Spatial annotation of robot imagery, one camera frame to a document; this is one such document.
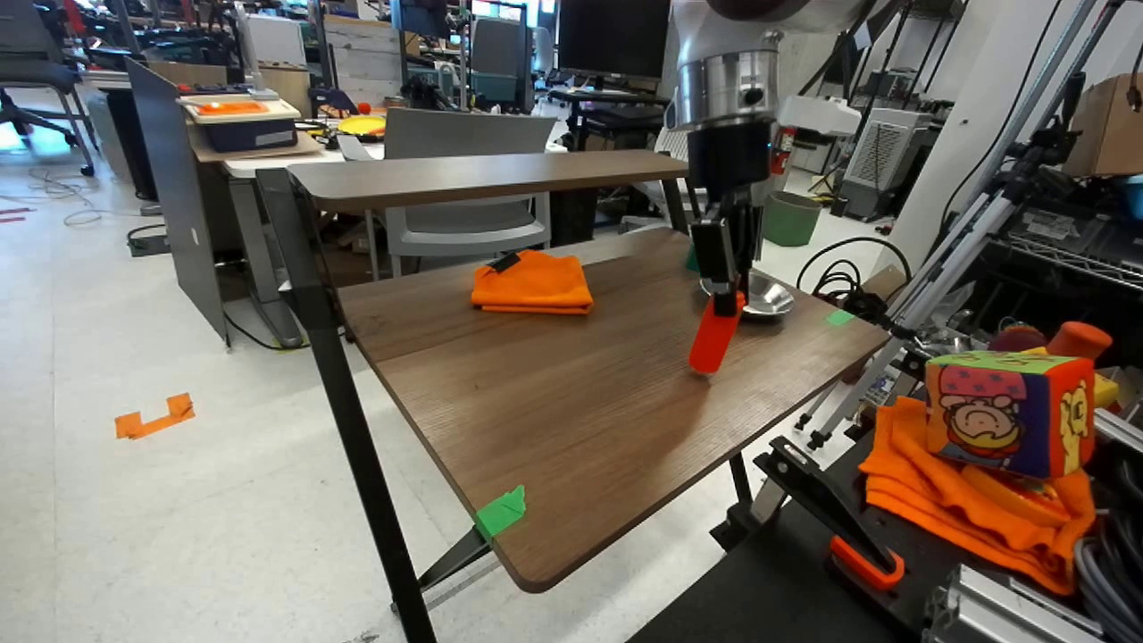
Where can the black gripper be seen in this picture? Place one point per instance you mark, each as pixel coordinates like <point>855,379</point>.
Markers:
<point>730,154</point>

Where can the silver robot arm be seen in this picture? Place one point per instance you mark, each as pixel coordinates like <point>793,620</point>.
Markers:
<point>724,73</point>

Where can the green bin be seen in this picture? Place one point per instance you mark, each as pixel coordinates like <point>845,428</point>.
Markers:
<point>789,220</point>

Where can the red fire extinguisher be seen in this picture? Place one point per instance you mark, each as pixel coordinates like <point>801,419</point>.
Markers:
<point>782,152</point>

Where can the small green tape piece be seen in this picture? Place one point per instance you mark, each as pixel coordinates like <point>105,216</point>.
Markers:
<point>842,320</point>

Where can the folded orange cloth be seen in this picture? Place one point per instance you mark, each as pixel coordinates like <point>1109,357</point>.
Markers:
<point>537,290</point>

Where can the small black object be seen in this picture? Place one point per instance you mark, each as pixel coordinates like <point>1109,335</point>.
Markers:
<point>505,260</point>

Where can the silver tripod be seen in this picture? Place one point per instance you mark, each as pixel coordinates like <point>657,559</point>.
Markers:
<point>970,245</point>

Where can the black monitor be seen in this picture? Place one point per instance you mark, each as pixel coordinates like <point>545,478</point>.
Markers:
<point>611,39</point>

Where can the long wooden table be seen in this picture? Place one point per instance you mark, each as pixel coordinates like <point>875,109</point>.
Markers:
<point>475,180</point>

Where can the gray chair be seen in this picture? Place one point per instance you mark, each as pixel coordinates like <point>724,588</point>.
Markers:
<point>464,133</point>

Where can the colorful plush cube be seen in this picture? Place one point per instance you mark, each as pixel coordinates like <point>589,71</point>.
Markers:
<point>1009,414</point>

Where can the crumpled orange cloth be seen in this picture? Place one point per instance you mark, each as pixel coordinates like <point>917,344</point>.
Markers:
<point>952,496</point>

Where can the large green tape piece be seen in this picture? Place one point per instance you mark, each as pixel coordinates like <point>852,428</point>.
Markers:
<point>501,514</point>

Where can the cardboard box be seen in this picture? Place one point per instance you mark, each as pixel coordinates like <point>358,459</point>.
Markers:
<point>1105,130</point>

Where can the aluminium extrusion bar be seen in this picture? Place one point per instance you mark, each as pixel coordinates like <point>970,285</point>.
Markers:
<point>1013,607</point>

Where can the box with orange lid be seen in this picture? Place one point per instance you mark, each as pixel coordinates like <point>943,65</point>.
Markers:
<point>239,123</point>

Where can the dark partition panel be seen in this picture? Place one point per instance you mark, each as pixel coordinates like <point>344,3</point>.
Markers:
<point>180,202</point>

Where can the black office chair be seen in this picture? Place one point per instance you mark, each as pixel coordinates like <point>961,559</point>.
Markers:
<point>35,65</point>

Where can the wooden table with black frame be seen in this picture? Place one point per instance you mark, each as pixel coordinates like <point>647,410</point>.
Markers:
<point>571,405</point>

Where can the orange floor bracket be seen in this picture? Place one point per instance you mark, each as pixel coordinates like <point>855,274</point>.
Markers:
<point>151,419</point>

